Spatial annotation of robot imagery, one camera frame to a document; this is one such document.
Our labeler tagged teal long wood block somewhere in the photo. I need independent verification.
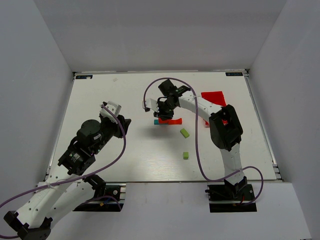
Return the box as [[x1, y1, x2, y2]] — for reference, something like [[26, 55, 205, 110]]
[[153, 119, 161, 125]]

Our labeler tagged red arch wood block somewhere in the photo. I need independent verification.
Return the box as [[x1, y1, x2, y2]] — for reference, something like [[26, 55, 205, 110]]
[[168, 118, 183, 125]]

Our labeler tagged green rectangular wood block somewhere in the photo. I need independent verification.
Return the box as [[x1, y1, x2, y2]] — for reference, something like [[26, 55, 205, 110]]
[[180, 128, 190, 139]]

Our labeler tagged red plastic bin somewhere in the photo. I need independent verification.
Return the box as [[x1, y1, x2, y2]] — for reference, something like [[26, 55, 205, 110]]
[[200, 90, 228, 128]]

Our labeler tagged green cube wood block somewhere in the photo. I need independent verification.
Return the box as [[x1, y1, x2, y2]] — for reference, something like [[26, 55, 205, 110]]
[[183, 152, 189, 160]]

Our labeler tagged red rectangular wood block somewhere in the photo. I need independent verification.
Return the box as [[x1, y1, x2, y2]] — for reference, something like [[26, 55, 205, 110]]
[[158, 118, 169, 125]]

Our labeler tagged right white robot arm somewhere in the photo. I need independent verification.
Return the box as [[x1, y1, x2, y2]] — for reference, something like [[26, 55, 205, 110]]
[[144, 78, 247, 198]]

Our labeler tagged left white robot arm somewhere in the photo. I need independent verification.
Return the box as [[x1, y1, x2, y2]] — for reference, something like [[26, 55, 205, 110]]
[[3, 113, 131, 240]]

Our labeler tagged left table corner label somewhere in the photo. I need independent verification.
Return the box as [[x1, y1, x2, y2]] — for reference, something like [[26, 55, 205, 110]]
[[75, 75, 93, 80]]

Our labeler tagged dark table corner label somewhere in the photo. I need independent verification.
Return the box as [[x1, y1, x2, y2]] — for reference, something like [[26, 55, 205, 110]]
[[225, 72, 243, 77]]

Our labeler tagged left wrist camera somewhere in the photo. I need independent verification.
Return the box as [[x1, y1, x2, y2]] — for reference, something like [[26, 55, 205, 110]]
[[99, 101, 122, 123]]

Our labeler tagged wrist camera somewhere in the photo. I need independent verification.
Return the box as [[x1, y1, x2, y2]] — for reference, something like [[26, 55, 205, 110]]
[[99, 101, 122, 123], [142, 98, 159, 113]]

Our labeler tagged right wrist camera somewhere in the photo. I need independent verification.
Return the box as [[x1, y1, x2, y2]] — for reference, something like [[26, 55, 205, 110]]
[[142, 98, 159, 113]]

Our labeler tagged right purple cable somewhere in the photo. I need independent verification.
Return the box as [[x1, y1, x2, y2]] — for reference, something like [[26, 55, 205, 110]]
[[142, 77, 264, 206]]

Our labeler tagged purple cable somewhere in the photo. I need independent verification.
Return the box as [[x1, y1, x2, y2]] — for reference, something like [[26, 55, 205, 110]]
[[0, 104, 127, 237], [142, 77, 264, 206]]

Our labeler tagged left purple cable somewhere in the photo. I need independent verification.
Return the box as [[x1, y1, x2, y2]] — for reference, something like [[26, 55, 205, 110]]
[[0, 104, 127, 237]]

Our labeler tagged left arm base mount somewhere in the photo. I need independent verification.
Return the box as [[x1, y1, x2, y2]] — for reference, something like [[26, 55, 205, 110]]
[[73, 174, 126, 213]]

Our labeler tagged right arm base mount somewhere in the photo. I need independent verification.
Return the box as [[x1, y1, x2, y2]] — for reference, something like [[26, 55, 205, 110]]
[[205, 184, 257, 213]]

